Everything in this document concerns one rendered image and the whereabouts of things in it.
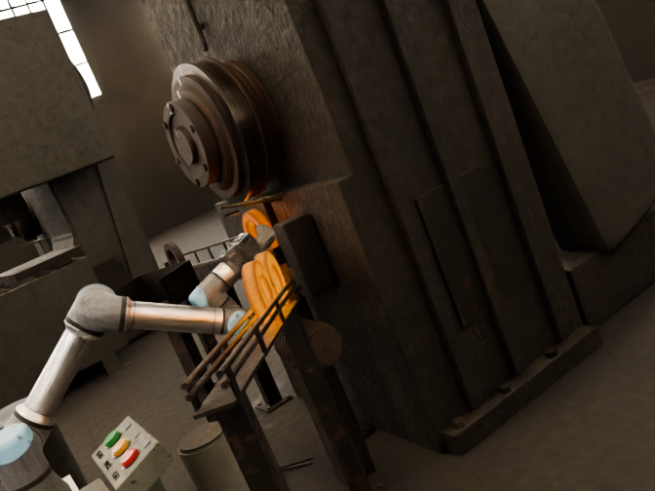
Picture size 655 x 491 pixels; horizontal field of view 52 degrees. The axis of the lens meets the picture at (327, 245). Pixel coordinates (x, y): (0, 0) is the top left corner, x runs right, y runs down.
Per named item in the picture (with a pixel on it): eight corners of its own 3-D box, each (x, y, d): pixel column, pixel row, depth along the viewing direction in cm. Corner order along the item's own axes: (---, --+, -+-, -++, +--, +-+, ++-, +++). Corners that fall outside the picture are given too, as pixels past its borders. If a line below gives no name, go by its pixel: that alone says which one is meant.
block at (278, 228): (327, 282, 214) (298, 211, 210) (340, 283, 207) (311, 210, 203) (299, 296, 209) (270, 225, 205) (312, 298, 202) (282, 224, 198)
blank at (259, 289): (261, 254, 170) (249, 259, 170) (249, 264, 154) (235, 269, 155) (284, 312, 171) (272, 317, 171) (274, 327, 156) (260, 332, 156)
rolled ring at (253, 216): (252, 207, 216) (261, 204, 217) (236, 216, 233) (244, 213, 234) (277, 260, 217) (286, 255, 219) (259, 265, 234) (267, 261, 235)
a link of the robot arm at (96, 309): (74, 291, 176) (258, 306, 191) (76, 286, 186) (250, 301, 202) (69, 335, 176) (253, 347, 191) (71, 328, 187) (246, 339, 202)
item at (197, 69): (228, 202, 244) (174, 76, 235) (286, 191, 203) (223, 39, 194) (212, 208, 241) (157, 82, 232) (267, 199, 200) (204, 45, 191)
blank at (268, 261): (272, 246, 185) (260, 250, 185) (261, 254, 170) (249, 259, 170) (292, 299, 186) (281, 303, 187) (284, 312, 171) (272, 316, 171)
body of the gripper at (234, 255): (250, 230, 207) (223, 258, 203) (269, 250, 210) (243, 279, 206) (242, 231, 214) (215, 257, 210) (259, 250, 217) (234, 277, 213)
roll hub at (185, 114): (201, 185, 229) (167, 106, 224) (232, 177, 205) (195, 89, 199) (186, 192, 227) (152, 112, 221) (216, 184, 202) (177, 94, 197)
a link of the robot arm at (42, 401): (-14, 460, 182) (86, 280, 187) (-5, 441, 196) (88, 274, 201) (29, 476, 186) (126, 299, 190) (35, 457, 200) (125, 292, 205)
